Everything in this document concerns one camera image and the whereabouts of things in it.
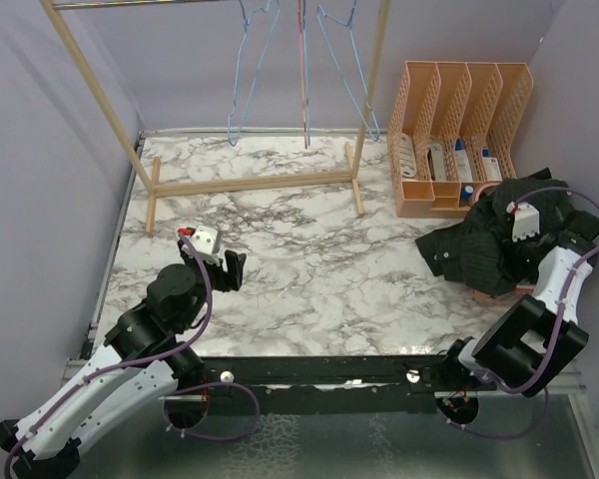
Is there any blue stamp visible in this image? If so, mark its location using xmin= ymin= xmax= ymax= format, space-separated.
xmin=460 ymin=185 xmax=475 ymax=206

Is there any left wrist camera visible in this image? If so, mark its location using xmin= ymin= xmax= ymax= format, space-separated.
xmin=178 ymin=226 xmax=222 ymax=265

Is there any blue hanger of black shirt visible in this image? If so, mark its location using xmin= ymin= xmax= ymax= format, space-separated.
xmin=226 ymin=0 xmax=281 ymax=147

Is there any pink laundry basket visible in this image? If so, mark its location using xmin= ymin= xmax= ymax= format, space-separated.
xmin=469 ymin=182 xmax=534 ymax=307

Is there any wooden clothes rack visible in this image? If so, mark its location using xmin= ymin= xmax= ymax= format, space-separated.
xmin=39 ymin=1 xmax=392 ymax=236

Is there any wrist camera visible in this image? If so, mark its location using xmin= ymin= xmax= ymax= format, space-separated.
xmin=178 ymin=226 xmax=222 ymax=265
xmin=506 ymin=202 xmax=540 ymax=242

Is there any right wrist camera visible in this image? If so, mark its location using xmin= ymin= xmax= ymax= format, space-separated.
xmin=506 ymin=202 xmax=540 ymax=242

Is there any orange file organizer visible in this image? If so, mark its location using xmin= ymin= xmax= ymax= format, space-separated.
xmin=386 ymin=61 xmax=534 ymax=219

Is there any pink wire hanger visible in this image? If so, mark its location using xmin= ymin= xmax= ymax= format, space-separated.
xmin=297 ymin=0 xmax=309 ymax=149

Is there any blue wire hanger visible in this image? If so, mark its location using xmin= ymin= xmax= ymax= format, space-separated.
xmin=302 ymin=0 xmax=311 ymax=146
xmin=315 ymin=1 xmax=380 ymax=142

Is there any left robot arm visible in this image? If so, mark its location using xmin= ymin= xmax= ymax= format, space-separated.
xmin=0 ymin=230 xmax=247 ymax=478

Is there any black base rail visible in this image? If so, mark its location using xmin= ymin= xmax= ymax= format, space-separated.
xmin=142 ymin=351 xmax=500 ymax=418

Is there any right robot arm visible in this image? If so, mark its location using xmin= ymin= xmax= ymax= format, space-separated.
xmin=438 ymin=211 xmax=599 ymax=397

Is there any black pinstripe shirt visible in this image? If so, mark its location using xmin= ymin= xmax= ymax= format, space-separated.
xmin=415 ymin=169 xmax=574 ymax=295

